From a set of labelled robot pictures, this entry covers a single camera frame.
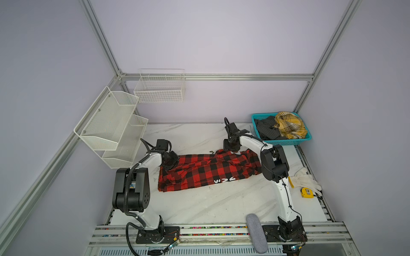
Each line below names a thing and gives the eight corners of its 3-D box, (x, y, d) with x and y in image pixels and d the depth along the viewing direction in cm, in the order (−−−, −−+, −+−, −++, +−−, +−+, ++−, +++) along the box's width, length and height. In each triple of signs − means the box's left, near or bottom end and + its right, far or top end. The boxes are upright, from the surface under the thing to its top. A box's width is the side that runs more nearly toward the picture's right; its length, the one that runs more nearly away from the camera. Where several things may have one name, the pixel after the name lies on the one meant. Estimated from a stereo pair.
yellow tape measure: (302, 198, 88) (304, 196, 85) (299, 190, 91) (301, 187, 88) (311, 198, 88) (314, 196, 85) (308, 190, 91) (311, 188, 88)
